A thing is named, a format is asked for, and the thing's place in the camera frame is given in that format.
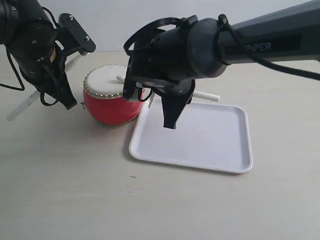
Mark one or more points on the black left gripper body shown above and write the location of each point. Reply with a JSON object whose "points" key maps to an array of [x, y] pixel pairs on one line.
{"points": [[40, 60]]}

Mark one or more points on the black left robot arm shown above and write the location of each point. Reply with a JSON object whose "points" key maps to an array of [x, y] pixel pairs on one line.
{"points": [[14, 12]]}

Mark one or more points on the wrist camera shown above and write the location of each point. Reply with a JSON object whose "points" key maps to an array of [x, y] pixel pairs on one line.
{"points": [[132, 91], [76, 33]]}

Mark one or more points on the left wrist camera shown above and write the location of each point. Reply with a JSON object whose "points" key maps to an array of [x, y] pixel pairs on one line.
{"points": [[76, 33]]}

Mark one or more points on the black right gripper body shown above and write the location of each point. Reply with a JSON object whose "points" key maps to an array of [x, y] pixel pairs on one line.
{"points": [[159, 60]]}

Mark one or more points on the small red drum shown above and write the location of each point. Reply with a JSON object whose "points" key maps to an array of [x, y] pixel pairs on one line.
{"points": [[103, 96]]}

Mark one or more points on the white plastic tray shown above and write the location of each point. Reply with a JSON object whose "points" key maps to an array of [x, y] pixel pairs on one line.
{"points": [[208, 136]]}

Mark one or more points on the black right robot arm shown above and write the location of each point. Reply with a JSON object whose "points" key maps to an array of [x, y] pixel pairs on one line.
{"points": [[290, 34]]}

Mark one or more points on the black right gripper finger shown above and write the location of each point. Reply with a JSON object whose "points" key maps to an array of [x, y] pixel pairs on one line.
{"points": [[172, 108]]}

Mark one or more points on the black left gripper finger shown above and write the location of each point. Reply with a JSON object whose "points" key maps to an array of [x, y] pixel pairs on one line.
{"points": [[65, 95]]}

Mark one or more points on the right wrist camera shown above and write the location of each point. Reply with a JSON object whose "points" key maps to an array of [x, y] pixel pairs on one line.
{"points": [[132, 91]]}

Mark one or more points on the white drumstick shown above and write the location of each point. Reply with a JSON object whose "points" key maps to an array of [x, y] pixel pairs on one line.
{"points": [[206, 96], [36, 95]]}

